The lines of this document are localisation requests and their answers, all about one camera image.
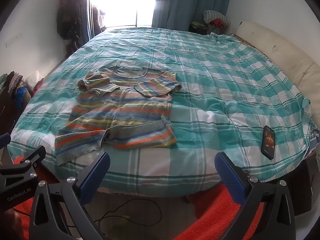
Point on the bed with teal checked sheet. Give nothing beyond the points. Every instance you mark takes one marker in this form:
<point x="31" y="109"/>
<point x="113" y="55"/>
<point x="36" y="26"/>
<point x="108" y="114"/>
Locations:
<point x="212" y="80"/>

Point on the striped knit sweater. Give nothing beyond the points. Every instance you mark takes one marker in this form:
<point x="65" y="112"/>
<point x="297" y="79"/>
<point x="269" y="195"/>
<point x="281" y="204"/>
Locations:
<point x="120" y="112"/>

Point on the blue curtain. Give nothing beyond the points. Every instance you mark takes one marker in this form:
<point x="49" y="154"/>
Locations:
<point x="190" y="2"/>

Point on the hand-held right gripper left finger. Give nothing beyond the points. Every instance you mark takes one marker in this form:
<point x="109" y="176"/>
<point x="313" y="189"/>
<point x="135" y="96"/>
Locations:
<point x="96" y="177"/>

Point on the orange shaggy rug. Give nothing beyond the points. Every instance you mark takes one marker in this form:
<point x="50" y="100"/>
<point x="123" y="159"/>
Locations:
<point x="217" y="217"/>

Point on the black smartphone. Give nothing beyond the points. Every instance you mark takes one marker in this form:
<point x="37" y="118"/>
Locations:
<point x="268" y="142"/>

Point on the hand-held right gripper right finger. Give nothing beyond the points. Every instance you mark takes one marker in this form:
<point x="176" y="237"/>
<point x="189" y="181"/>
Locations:
<point x="230" y="177"/>

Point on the heap of mixed clothes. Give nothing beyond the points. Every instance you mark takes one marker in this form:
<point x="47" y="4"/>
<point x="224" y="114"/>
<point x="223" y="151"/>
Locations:
<point x="13" y="90"/>

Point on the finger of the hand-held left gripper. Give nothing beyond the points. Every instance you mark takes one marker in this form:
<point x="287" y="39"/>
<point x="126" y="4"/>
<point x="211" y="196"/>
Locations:
<point x="4" y="141"/>
<point x="27" y="163"/>

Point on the cream padded headboard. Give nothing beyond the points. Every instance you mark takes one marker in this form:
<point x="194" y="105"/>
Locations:
<point x="282" y="52"/>

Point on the dark hanging clothes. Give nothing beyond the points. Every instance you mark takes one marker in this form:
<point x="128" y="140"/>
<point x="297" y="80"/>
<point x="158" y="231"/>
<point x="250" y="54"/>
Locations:
<point x="71" y="12"/>

